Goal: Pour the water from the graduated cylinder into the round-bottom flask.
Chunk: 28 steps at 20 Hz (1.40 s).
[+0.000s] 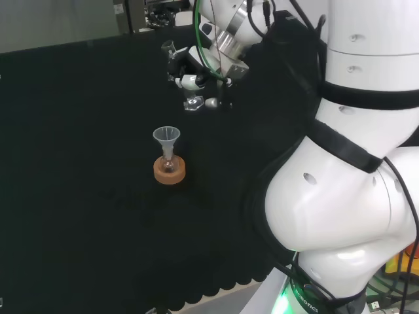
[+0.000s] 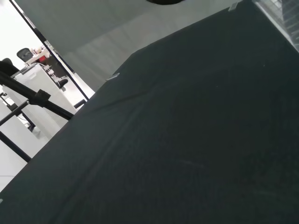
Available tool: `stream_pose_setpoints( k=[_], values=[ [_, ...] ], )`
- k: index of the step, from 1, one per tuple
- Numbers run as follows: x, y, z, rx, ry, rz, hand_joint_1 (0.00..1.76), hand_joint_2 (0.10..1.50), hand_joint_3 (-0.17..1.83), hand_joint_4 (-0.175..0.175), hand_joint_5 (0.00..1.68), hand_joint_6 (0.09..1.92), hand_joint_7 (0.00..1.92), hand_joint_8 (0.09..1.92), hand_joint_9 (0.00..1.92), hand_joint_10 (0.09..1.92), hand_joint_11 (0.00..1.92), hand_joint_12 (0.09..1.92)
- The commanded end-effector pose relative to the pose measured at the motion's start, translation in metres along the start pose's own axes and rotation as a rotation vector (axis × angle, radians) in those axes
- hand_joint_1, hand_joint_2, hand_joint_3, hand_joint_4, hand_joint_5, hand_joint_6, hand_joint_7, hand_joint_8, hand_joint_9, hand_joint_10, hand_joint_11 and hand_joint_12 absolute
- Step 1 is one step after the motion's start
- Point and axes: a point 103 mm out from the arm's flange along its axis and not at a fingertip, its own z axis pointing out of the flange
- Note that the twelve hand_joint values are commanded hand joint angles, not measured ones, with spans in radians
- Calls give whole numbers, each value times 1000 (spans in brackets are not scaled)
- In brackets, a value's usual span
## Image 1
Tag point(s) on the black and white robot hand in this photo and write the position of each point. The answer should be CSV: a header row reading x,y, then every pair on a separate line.
x,y
193,70

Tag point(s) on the clear round-bottom flask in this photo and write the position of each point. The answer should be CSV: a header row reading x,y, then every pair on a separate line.
x,y
169,164

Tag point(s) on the clear plastic funnel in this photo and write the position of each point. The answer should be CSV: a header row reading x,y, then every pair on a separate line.
x,y
166,139

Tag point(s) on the black bench cloth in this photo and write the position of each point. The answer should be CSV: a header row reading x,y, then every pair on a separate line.
x,y
131,163

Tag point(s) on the yellow stop button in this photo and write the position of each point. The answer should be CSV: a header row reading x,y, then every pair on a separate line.
x,y
404,260

